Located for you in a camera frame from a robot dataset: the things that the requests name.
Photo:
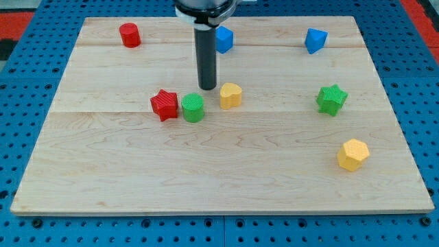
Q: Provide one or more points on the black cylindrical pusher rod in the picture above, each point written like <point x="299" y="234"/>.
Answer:
<point x="205" y="50"/>

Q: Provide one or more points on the yellow heart block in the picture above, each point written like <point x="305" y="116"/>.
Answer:
<point x="230" y="95"/>

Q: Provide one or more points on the blue cube block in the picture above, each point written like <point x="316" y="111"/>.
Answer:
<point x="224" y="39"/>

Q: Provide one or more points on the green cylinder block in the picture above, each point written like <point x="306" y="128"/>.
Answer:
<point x="193" y="107"/>

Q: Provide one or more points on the red cylinder block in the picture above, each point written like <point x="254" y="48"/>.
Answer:
<point x="130" y="36"/>

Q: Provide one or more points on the red star block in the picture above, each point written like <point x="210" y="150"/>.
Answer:
<point x="165" y="104"/>

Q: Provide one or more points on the blue triangular block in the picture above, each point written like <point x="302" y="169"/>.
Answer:
<point x="315" y="40"/>

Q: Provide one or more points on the light wooden board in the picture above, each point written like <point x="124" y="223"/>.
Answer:
<point x="103" y="152"/>

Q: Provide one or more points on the green star block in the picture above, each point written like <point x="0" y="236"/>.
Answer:
<point x="331" y="99"/>

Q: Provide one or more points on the yellow hexagon block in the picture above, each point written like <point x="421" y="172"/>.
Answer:
<point x="352" y="155"/>

